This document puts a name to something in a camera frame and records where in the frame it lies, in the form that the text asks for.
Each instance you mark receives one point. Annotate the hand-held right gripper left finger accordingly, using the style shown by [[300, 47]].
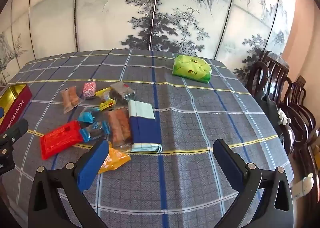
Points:
[[91, 168]]

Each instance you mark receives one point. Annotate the red snack packet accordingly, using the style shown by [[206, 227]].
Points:
[[60, 139]]

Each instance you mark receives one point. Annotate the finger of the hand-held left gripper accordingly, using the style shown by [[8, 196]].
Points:
[[16, 129], [1, 113]]

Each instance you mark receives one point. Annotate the black bag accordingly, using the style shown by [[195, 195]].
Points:
[[268, 110]]

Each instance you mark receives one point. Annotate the pink candy packet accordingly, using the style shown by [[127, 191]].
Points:
[[89, 90]]

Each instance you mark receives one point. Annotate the yellow candy packet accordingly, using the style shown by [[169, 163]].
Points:
[[107, 104]]

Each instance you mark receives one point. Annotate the dark wooden chair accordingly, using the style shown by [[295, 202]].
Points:
[[300, 97], [273, 67], [311, 157]]

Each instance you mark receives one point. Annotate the green tissue pack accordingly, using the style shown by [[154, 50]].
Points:
[[191, 69]]

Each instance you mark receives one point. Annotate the clear brown pastry packet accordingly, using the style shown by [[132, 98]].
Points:
[[70, 99]]

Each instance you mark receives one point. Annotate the white spotted object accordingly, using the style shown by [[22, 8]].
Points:
[[302, 185]]

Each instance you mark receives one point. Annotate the orange snack packet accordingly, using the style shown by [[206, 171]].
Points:
[[116, 159]]

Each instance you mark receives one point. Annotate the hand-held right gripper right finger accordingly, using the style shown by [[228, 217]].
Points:
[[228, 163]]

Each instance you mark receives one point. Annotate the blue and pale snack packet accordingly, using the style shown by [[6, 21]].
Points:
[[143, 127]]

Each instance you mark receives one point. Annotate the clear brown wafer roll packet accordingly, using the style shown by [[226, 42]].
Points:
[[118, 126]]

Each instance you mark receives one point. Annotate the ink landscape folding screen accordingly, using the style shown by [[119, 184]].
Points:
[[100, 12]]

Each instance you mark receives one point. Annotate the white glove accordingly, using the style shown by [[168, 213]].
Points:
[[283, 115]]

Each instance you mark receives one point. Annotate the red candy tin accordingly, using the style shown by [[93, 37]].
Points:
[[17, 106]]

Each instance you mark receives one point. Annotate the clear sesame snack packet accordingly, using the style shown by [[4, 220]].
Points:
[[121, 91]]

